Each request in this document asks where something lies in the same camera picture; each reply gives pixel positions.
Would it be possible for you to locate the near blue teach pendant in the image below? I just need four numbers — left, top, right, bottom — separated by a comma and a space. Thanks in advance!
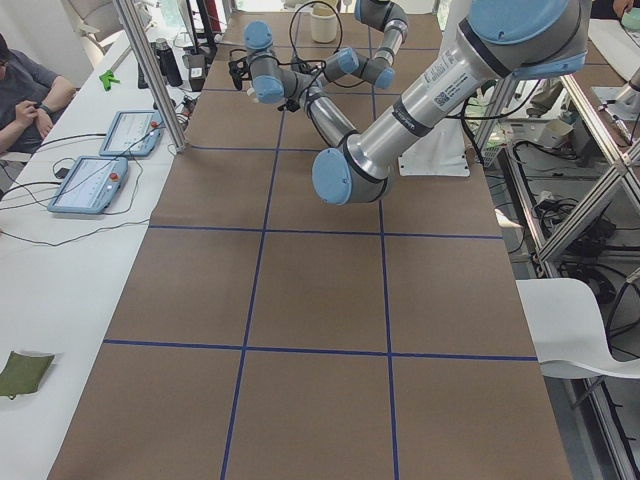
47, 156, 128, 215

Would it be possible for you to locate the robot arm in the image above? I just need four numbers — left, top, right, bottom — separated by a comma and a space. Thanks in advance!
320, 0, 409, 89
243, 1, 592, 205

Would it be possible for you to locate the white plastic cup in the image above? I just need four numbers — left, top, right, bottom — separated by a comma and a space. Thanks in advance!
247, 87, 260, 103

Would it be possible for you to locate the cream white basket container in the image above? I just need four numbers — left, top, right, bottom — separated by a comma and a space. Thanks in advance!
310, 10, 338, 44

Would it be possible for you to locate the far blue teach pendant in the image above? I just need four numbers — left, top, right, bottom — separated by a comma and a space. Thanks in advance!
99, 110, 164, 157

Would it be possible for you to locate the blue teach pendant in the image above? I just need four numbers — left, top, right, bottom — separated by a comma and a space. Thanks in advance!
47, 156, 128, 215
99, 110, 164, 157

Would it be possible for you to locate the green plastic tool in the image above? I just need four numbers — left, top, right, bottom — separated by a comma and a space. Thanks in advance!
99, 70, 120, 92

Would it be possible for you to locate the white plastic chair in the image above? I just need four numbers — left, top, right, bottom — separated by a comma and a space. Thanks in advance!
516, 278, 639, 380

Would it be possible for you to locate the aluminium frame post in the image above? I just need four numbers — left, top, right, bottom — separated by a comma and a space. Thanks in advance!
113, 0, 186, 152

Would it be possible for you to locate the green cloth object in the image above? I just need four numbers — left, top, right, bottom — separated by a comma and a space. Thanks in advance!
1, 351, 55, 400

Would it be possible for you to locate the black water bottle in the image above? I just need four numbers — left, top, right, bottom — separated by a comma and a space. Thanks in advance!
154, 37, 183, 87

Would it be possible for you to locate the black braided right cable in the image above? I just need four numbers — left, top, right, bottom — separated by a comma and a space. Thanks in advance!
287, 0, 346, 66

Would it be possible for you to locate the person in grey shirt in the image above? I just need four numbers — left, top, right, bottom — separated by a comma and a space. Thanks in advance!
1, 37, 77, 154

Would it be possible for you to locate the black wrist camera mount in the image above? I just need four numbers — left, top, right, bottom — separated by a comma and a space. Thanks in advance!
228, 48, 252, 91

